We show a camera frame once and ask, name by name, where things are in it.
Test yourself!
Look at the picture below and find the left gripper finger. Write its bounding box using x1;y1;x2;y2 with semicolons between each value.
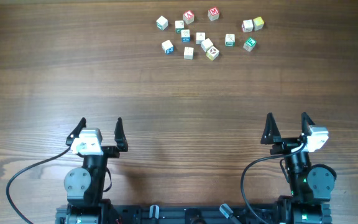
66;117;86;146
114;117;127;151

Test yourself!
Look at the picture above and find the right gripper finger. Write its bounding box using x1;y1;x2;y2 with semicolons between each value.
301;112;315;136
260;113;281;144

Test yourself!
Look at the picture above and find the green F block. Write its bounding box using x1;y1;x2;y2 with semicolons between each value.
243;37;257;52

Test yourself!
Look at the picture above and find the blue edged white block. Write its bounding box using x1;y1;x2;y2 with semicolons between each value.
162;40;174;54

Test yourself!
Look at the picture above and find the plain white block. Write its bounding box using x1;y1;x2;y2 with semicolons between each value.
201;39;214;52

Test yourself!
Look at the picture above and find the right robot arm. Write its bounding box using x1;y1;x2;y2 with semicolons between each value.
260;113;337;224

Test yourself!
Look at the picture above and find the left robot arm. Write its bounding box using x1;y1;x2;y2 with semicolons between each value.
55;118;129;224

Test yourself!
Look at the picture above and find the yellow edged red circle block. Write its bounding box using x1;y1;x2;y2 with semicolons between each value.
206;46;219;61

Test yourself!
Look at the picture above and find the left grey clamp lever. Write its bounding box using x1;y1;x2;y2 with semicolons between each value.
149;205;160;220

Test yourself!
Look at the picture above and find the grey clamp lever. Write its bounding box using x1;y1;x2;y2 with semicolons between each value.
219;203;234;219
149;205;160;220

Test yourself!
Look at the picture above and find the right grey clamp lever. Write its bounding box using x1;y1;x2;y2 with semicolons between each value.
219;203;234;219

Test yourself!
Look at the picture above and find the green edged block right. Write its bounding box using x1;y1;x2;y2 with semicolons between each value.
225;34;236;47

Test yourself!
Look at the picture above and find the green edged block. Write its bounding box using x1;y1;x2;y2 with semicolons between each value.
225;34;236;47
156;16;168;30

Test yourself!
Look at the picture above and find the red edged white block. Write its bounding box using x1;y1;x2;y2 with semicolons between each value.
242;19;254;32

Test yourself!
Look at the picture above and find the plain wooden block lower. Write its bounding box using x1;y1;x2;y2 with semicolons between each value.
183;47;194;60

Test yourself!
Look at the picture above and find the plain block with figure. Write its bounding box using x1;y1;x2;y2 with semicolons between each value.
196;32;206;45

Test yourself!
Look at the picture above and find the green edged block far left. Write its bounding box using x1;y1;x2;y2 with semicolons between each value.
156;16;168;30

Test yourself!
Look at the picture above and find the blue edged bee block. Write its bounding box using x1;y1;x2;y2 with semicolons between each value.
181;29;191;42

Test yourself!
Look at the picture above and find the red M block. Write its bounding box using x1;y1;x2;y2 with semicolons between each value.
208;7;220;21

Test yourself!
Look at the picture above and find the green Z block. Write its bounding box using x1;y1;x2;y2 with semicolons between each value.
175;20;185;34

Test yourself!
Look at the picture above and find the red A block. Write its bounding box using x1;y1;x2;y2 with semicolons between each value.
183;10;195;24

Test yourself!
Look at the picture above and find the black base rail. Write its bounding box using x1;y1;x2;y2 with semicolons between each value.
54;203;333;224

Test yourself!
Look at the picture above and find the right camera black cable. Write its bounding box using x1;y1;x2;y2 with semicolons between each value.
240;141;307;224

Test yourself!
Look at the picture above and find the camera black cable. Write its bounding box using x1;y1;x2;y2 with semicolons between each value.
6;146;73;224
240;141;307;224

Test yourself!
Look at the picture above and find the left camera black cable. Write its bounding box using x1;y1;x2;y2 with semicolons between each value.
6;146;73;224

